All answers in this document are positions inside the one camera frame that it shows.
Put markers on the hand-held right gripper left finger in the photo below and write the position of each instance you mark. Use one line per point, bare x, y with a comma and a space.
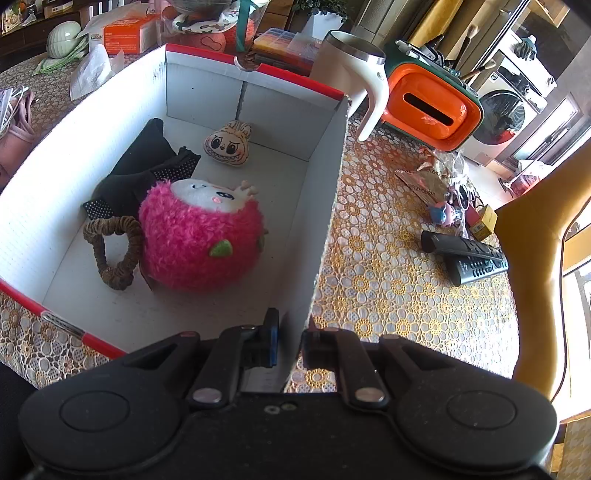
274, 341

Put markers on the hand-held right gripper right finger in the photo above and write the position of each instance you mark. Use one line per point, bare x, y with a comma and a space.
310, 350

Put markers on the pink fluffy plush toy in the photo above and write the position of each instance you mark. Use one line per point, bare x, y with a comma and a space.
198, 240

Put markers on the red and white cardboard box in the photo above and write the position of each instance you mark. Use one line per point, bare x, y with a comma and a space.
286, 184

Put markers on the brown scrunchie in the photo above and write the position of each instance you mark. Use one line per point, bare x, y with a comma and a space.
135, 244

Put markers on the beige cartoon face pouch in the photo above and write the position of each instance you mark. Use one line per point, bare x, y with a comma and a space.
226, 145

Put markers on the black dotted cloth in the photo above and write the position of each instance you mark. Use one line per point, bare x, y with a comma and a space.
134, 170

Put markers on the black remote control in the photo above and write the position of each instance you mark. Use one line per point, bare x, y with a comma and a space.
475, 270
452, 244

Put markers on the small toy figure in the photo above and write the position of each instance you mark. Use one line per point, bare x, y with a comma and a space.
441, 214

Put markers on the crumpled wrapper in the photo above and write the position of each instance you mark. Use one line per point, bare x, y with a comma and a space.
425, 184

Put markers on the small yellow box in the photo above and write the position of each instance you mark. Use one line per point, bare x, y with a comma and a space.
484, 224

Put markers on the yellow chair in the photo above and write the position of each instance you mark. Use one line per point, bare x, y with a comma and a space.
531, 240

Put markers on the orange and green organizer box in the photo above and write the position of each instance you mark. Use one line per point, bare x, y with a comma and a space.
425, 106

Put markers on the cream mug with steel rim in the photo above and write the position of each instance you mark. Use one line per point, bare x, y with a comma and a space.
337, 60

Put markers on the clear plastic storage box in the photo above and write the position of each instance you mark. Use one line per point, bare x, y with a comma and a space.
286, 46

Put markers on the orange ball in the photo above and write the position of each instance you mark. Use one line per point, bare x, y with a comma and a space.
207, 41

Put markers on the washing machine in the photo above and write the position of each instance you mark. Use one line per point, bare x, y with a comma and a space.
503, 110

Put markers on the green ribbon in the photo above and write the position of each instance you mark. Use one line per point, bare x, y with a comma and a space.
247, 27

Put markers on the white tissue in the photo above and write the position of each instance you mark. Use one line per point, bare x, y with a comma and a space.
94, 71

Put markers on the pink knit hat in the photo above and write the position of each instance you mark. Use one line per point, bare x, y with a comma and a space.
18, 136

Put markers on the orange tissue box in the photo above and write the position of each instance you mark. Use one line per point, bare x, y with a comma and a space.
124, 34

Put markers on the green cloth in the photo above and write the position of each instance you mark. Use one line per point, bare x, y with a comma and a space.
60, 62

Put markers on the yellow curtain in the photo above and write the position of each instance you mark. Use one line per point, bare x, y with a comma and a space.
434, 18

